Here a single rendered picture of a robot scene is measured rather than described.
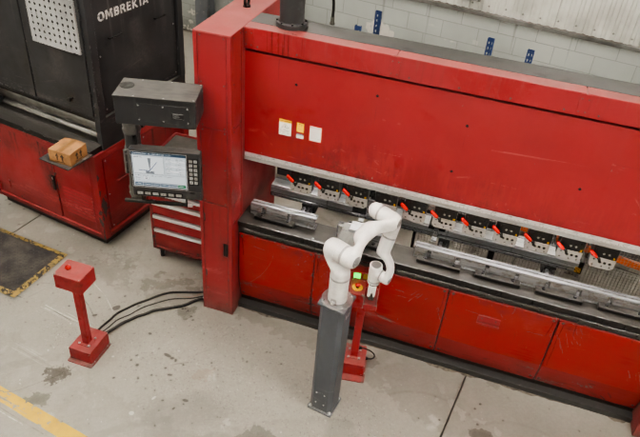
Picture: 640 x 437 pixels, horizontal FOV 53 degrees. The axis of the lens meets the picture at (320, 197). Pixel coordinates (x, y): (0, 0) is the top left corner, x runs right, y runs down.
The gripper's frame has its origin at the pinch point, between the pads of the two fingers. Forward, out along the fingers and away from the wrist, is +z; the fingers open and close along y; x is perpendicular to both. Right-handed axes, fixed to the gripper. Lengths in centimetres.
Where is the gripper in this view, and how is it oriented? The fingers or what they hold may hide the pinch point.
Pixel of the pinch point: (370, 297)
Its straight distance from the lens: 433.5
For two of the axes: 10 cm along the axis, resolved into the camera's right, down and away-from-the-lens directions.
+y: -1.7, 6.3, -7.6
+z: -0.6, 7.6, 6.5
